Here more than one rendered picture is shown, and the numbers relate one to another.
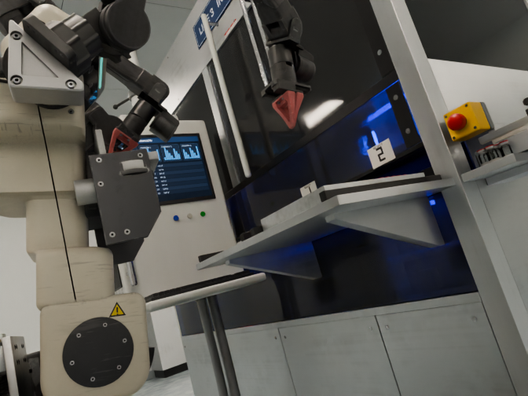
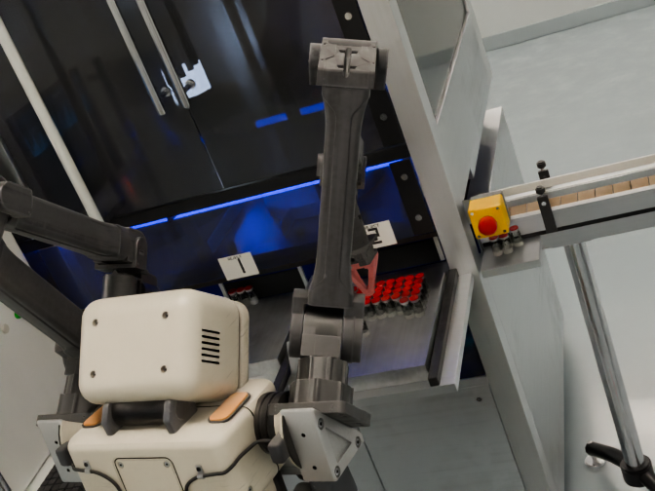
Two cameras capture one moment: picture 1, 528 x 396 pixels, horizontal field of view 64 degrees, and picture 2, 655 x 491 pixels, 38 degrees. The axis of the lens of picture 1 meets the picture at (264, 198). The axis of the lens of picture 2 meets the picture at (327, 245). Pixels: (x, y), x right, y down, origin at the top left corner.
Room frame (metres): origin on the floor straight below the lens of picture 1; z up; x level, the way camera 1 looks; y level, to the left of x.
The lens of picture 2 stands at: (-0.39, 0.77, 1.89)
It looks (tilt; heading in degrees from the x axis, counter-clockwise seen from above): 24 degrees down; 327
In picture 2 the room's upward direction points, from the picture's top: 22 degrees counter-clockwise
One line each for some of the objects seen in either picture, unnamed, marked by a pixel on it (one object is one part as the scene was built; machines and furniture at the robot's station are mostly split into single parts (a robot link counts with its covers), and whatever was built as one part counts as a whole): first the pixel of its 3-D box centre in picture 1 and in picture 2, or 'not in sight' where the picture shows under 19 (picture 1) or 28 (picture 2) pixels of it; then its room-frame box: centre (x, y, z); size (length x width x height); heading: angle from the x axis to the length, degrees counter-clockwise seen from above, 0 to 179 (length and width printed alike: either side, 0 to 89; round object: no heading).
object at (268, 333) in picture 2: not in sight; (248, 330); (1.41, -0.09, 0.90); 0.34 x 0.26 x 0.04; 126
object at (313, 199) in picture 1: (343, 203); (377, 332); (1.06, -0.19, 0.90); 0.34 x 0.26 x 0.04; 125
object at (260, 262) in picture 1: (276, 269); not in sight; (1.43, 0.03, 0.80); 0.34 x 0.03 x 0.13; 126
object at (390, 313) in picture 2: not in sight; (383, 307); (1.11, -0.26, 0.91); 0.18 x 0.02 x 0.05; 35
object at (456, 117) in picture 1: (457, 122); (487, 224); (0.97, -0.49, 1.00); 0.04 x 0.04 x 0.04; 36
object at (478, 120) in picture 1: (467, 122); (488, 214); (1.00, -0.52, 1.00); 0.08 x 0.07 x 0.07; 126
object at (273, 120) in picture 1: (249, 97); (78, 95); (1.63, -0.06, 1.51); 0.47 x 0.01 x 0.59; 36
